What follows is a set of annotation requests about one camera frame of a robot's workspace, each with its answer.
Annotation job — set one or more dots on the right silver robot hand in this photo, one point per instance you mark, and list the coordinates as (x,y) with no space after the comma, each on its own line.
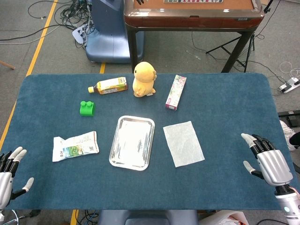
(274,166)

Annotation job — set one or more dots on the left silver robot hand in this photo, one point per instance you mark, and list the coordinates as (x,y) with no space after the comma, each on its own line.
(5,180)

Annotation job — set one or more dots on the black background robot hand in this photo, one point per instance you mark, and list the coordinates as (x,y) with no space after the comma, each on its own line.
(139,1)

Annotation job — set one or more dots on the white paper sheet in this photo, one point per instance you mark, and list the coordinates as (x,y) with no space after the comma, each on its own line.
(182,143)

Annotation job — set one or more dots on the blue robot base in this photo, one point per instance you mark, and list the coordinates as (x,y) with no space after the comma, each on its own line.
(110,35)

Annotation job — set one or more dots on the silver metal tray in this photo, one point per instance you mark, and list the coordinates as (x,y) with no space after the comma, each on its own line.
(131,143)

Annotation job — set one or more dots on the white shoe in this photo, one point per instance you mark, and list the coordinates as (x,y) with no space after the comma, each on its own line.
(286,133)

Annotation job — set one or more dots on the black metal floor base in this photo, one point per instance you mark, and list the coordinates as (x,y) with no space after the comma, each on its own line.
(289,117)

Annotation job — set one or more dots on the face-up mahjong tile row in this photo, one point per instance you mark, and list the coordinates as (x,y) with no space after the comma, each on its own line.
(192,1)

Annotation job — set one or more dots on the brown mahjong table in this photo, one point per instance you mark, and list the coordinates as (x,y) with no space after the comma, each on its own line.
(192,18)

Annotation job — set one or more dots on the blue table mat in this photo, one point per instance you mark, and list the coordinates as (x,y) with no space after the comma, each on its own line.
(211,187)

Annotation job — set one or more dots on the white socket board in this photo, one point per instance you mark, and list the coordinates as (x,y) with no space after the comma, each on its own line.
(78,34)

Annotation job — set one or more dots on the white plastic bag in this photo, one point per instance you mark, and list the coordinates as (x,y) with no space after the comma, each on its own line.
(222,218)

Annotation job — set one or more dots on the white printed snack bag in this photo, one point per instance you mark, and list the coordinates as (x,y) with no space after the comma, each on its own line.
(75,146)

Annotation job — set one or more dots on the yellow plush chick toy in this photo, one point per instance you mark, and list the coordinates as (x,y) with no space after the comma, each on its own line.
(143,79)

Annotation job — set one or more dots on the white power strip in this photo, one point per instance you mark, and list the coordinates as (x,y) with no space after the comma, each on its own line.
(289,85)

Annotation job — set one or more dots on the yellow-label tea bottle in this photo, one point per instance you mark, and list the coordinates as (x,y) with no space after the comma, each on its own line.
(110,85)

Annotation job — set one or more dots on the pink floral carton box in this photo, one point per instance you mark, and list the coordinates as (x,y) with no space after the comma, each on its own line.
(175,92)

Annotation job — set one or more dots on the green toy building block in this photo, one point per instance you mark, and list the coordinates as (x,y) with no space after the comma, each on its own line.
(87,110)

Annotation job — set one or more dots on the wooden pole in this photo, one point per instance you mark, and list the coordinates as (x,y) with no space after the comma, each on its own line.
(7,65)

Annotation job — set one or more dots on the black tripod stand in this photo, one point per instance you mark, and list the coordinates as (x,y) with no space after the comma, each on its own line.
(252,43)

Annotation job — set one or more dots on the blue-grey robot torso base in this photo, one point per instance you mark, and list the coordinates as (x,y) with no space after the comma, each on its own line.
(145,218)

